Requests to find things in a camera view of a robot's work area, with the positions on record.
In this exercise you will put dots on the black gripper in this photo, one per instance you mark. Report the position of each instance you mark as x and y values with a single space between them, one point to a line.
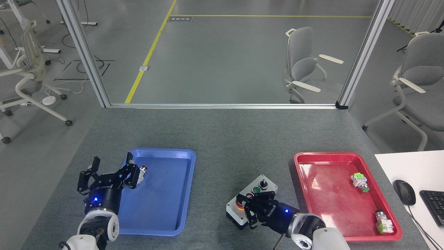
277 217
104 199

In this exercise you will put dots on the grey control box with buttons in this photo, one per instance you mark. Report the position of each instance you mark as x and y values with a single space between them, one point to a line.
262 184

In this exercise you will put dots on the red push button orange base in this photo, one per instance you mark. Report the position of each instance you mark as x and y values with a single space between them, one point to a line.
143 172

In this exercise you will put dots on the silver push button green base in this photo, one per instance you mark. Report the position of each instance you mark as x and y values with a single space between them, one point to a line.
383 222

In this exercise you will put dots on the blue plastic tray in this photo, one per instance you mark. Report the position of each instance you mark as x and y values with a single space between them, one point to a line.
163 194

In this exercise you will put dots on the red plastic tray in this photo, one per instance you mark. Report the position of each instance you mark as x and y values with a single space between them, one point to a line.
333 198

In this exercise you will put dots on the white round floor disc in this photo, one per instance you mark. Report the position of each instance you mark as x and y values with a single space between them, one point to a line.
49 100

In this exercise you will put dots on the silver floor socket plate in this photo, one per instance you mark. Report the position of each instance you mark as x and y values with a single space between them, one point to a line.
144 68

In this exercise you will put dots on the white mesh office chair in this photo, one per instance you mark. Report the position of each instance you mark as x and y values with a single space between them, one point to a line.
33 62

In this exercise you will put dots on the grey office chair beige armrests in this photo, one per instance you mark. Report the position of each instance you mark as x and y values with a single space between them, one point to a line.
300 66
421 73

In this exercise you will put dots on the black computer mouse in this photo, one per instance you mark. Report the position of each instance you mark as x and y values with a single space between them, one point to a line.
404 192

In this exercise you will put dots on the white side table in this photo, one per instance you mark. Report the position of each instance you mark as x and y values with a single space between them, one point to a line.
409 166

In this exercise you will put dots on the dark floor label sign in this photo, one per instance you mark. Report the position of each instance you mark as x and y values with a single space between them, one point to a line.
180 19

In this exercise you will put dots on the black keyboard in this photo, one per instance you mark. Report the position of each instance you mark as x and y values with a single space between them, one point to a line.
435 206

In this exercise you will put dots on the white curtain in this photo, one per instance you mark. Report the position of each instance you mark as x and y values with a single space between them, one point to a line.
416 14

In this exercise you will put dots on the silver aluminium rail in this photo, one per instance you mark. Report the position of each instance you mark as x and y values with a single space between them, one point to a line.
222 106

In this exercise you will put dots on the green push button switch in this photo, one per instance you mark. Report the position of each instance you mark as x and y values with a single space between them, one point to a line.
360 182

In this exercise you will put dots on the silver aluminium post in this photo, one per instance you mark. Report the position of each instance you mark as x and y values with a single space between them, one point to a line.
364 55
85 55

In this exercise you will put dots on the black corner bracket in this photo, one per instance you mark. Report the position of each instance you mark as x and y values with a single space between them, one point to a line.
341 105

